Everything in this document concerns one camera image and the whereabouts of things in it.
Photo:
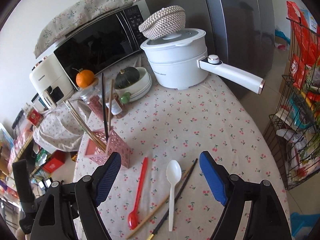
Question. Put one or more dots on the glass spice jar white label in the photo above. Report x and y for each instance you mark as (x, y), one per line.
(117, 107)

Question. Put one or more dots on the wall poster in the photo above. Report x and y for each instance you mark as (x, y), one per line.
(310, 17)

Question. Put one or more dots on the brown wooden chopstick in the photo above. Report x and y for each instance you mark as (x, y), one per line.
(110, 105)

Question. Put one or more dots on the cherry print tablecloth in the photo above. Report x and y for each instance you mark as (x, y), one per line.
(187, 130)

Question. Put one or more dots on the glass jar of goji berries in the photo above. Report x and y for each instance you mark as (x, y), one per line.
(93, 105)

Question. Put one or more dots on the red label tin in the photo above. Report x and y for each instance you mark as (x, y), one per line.
(33, 116)

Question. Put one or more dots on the blue plastic bin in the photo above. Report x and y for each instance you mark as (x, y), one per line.
(305, 225)

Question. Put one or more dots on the floral microwave cover cloth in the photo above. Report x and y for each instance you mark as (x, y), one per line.
(87, 7)

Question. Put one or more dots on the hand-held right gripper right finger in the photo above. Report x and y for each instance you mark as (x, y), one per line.
(212, 180)

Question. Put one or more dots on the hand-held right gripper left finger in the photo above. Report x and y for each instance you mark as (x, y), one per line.
(107, 177)

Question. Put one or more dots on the small floral draped cloth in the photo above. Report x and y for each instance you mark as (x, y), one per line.
(57, 130)

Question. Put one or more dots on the orange fruit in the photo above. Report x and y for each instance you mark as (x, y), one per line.
(85, 78)

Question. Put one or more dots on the small white blue box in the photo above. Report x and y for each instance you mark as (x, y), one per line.
(37, 103)

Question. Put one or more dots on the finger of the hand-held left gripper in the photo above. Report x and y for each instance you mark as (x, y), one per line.
(20, 180)

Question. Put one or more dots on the grey refrigerator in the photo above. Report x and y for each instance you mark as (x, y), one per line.
(237, 30)

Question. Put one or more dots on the red plastic spoon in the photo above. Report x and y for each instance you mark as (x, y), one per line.
(132, 220)

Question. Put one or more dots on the bunch of green vegetables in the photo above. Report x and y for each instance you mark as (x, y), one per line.
(312, 82)

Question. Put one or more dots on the white plastic spoon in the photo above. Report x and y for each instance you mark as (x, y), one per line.
(173, 172)

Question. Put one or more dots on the dark green squash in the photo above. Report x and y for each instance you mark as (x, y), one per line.
(127, 77)

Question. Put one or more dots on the white air fryer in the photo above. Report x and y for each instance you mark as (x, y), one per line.
(47, 77)

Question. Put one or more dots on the red plastic bag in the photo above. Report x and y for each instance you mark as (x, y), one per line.
(297, 30)

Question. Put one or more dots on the pink perforated utensil holder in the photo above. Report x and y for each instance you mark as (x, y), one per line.
(120, 142)

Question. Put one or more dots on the black door microwave oven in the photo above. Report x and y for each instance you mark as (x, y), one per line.
(95, 45)

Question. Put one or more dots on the white electric cooking pot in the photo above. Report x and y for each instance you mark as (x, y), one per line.
(175, 67)

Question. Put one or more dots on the red cardboard box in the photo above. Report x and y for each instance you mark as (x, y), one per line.
(53, 165)

